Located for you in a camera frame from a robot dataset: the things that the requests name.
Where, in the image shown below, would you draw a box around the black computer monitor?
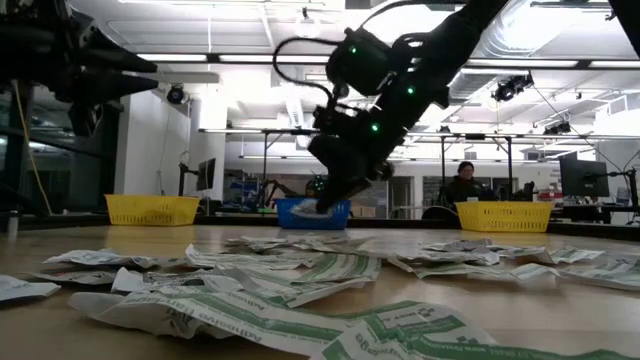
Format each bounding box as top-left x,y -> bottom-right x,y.
558,158 -> 611,199

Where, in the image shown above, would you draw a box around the black metal rig frame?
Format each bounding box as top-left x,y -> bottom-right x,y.
259,128 -> 516,207

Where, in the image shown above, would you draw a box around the yellow plastic basket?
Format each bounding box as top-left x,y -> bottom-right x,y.
454,200 -> 554,234
104,193 -> 202,227

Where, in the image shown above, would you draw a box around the blue plastic basket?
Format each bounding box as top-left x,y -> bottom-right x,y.
275,197 -> 353,232

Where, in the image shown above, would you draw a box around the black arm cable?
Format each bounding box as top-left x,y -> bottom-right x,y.
272,37 -> 342,101

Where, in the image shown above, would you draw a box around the black hanging dome camera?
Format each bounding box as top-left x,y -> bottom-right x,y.
166,84 -> 187,106

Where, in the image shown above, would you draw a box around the person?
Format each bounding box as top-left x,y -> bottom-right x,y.
442,160 -> 496,205

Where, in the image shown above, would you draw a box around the black ceiling spotlights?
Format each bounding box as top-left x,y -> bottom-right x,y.
491,73 -> 535,104
543,121 -> 572,137

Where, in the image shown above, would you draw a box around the black office chair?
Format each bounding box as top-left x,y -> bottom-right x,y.
421,205 -> 459,222

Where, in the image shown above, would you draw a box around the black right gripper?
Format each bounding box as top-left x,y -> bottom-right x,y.
307,102 -> 407,215

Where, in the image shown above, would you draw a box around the yellow hanging cable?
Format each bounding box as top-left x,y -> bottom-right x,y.
12,79 -> 54,216

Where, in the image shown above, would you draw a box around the small grey cylinder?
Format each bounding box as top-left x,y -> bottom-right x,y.
5,209 -> 21,239

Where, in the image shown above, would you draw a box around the black wall monitor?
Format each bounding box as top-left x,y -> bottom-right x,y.
195,157 -> 217,192

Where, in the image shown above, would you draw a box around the black glass partition frame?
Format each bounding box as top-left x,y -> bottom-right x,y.
0,84 -> 125,216

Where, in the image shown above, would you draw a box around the silver ceiling duct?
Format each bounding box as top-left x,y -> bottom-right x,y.
444,0 -> 621,104

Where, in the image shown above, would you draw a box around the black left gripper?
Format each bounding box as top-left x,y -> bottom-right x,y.
34,0 -> 160,136

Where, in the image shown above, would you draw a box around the brown cardboard box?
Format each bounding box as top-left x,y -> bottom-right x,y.
351,199 -> 377,219

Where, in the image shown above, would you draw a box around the long ceiling light rail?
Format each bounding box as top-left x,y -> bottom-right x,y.
137,51 -> 640,71

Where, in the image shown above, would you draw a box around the white ring ceiling light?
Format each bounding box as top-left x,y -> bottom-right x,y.
293,12 -> 323,40

